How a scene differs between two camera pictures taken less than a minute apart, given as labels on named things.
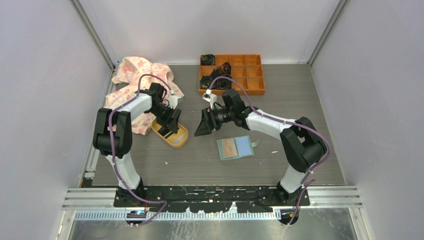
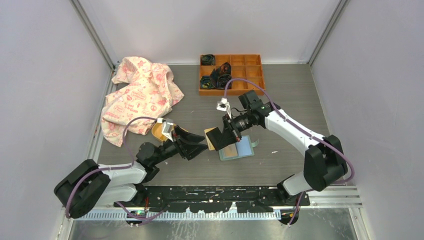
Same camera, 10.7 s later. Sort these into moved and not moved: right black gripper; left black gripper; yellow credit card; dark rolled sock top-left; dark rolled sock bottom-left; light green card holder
Moved: left black gripper; right black gripper
Not moved: dark rolled sock bottom-left; dark rolled sock top-left; yellow credit card; light green card holder
